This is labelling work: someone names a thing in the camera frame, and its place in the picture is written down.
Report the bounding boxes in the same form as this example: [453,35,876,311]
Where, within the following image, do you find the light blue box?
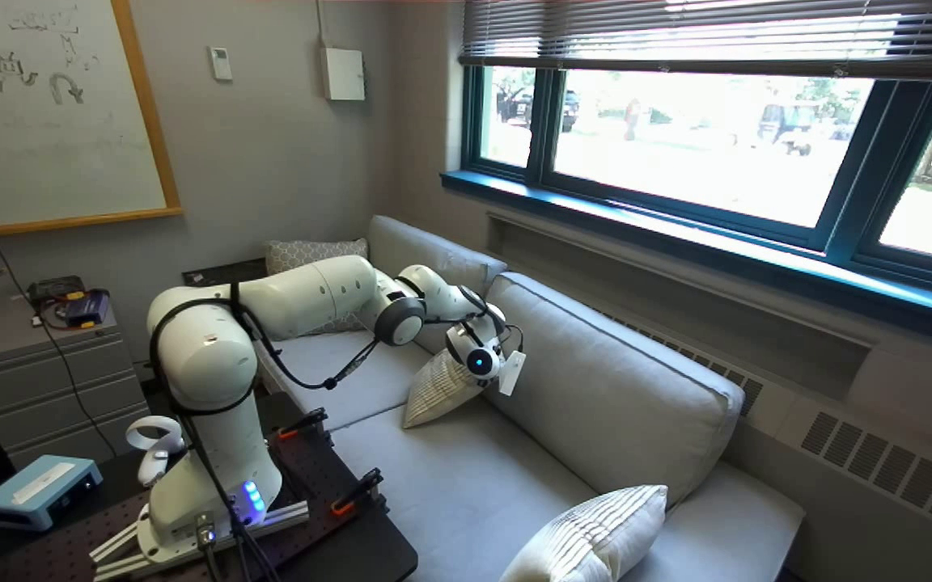
[0,449,108,534]

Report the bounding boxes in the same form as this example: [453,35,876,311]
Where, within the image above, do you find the wood framed whiteboard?
[0,0,189,246]

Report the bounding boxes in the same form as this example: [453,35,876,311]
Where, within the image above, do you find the black blue orange gadget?
[26,271,115,334]

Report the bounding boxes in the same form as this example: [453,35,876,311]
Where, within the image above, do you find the white VR controller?
[123,415,189,488]

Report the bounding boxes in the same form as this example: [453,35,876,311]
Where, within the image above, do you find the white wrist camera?
[493,348,532,401]

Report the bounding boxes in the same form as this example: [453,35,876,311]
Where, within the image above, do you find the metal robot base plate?
[87,496,315,577]

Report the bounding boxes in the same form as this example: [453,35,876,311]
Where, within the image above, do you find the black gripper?
[483,319,527,375]

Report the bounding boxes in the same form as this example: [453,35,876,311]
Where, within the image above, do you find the black robot table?
[0,401,419,582]

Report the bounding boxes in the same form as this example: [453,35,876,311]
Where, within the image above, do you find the dark window blinds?
[459,0,932,80]

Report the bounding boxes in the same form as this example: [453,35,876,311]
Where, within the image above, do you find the black orange clamp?
[326,465,389,520]
[268,405,333,445]

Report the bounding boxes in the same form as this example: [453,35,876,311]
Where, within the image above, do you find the white wall thermostat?
[205,41,237,85]

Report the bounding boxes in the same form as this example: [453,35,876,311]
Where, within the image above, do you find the teal framed window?
[442,59,932,334]

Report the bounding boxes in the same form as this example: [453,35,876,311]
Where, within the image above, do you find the wall radiator vent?
[637,326,932,543]

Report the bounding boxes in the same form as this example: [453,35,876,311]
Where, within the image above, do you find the white wall box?
[318,41,370,106]

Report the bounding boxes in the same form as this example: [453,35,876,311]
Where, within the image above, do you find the grey drawer cabinet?
[0,302,154,468]

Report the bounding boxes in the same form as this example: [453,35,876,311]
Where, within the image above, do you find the grey fabric couch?
[265,210,810,582]

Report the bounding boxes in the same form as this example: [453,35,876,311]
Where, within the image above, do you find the white pleated cushion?
[397,343,497,432]
[497,483,673,582]

